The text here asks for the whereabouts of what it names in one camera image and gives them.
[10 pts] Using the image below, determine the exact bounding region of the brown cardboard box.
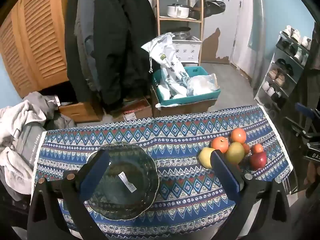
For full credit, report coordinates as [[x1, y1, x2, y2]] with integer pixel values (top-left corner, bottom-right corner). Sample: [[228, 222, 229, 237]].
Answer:
[[151, 86, 218, 118]]

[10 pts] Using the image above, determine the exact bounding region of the grey and black bag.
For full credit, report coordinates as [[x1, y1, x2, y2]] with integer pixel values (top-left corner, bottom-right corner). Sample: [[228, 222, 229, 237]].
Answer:
[[194, 0, 227, 18]]

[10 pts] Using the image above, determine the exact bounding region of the group of shoes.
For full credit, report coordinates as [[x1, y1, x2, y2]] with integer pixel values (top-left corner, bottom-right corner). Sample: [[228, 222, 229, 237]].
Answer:
[[261, 25, 312, 105]]

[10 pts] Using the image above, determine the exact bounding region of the green pear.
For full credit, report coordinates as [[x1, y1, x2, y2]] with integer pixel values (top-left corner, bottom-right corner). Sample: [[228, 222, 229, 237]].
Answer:
[[224, 142, 245, 165]]

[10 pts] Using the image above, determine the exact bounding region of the wooden drawer box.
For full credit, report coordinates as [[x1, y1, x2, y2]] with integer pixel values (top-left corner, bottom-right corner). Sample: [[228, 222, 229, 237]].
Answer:
[[58, 101, 103, 123]]

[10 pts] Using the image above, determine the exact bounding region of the blue patterned tablecloth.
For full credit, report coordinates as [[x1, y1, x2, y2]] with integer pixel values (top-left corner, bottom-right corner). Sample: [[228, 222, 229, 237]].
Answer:
[[31, 105, 293, 240]]

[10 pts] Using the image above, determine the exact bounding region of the white door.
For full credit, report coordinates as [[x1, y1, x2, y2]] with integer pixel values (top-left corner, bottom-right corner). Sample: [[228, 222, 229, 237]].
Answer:
[[200, 0, 244, 64]]

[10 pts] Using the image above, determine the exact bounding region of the pile of grey clothes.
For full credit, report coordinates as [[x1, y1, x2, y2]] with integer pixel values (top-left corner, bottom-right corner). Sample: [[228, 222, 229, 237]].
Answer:
[[0, 91, 75, 200]]

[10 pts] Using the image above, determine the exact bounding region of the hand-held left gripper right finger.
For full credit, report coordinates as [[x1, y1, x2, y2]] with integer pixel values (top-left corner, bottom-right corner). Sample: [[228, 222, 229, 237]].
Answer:
[[210, 150, 292, 240]]

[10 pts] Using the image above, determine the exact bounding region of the teal plastic bin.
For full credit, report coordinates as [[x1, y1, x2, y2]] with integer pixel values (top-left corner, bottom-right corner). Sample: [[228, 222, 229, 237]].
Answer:
[[152, 66, 222, 107]]

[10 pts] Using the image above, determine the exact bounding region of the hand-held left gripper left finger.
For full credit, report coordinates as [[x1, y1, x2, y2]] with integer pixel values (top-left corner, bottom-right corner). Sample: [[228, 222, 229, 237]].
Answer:
[[27, 151, 112, 240]]

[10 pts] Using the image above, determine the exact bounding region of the black coat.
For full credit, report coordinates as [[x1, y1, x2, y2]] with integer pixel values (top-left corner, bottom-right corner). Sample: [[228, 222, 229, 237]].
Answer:
[[94, 0, 158, 108], [64, 0, 93, 103]]

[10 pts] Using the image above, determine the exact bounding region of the steel pot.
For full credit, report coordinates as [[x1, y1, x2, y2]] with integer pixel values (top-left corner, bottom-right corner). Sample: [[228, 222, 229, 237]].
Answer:
[[171, 27, 192, 40]]

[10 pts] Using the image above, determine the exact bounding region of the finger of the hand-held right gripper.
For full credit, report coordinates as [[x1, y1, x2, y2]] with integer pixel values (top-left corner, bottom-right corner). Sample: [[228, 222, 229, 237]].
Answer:
[[295, 102, 320, 127], [291, 124, 315, 142]]

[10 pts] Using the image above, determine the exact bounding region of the clear plastic bag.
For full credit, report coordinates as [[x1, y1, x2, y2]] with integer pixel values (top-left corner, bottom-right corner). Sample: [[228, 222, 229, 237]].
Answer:
[[186, 74, 220, 97]]

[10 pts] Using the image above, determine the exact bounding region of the louvered wooden cabinet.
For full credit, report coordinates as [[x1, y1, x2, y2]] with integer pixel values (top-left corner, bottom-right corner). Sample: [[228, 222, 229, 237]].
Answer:
[[0, 0, 83, 98]]

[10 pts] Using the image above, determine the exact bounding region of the red apple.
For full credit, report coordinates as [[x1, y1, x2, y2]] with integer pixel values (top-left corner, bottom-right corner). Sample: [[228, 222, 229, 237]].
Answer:
[[249, 151, 267, 171]]

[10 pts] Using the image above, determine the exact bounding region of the grey jacket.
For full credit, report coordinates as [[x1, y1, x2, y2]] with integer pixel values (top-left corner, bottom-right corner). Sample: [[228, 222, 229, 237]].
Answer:
[[75, 0, 100, 90]]

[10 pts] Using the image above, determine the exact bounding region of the grey shoe rack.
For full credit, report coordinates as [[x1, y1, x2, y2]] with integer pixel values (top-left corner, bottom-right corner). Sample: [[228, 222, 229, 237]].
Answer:
[[254, 26, 315, 110]]

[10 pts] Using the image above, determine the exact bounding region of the white printed plastic bag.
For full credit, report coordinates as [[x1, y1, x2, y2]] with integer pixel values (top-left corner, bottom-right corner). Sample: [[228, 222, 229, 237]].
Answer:
[[141, 32, 190, 99]]

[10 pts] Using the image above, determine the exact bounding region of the white pot with lid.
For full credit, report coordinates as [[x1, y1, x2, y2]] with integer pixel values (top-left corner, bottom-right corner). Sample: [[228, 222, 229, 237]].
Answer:
[[167, 3, 192, 18]]

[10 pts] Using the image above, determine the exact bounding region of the white plastic basket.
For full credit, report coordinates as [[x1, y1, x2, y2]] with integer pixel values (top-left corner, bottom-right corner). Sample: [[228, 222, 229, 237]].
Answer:
[[172, 36, 202, 63]]

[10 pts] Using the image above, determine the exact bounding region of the flat cardboard box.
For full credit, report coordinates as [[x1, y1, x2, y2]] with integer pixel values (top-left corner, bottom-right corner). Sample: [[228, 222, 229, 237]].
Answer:
[[120, 97, 153, 121]]

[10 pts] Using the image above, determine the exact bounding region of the wooden shelf unit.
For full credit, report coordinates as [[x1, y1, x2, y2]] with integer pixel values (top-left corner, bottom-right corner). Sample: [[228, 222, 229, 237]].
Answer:
[[152, 0, 204, 64]]

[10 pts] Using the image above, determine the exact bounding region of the person's right hand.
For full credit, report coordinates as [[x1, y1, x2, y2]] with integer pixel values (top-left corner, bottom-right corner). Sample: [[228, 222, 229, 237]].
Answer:
[[304, 163, 320, 188]]

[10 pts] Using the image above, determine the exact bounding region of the orange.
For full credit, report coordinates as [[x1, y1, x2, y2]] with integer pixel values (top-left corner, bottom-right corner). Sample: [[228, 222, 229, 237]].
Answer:
[[230, 128, 247, 144], [210, 136, 229, 153]]

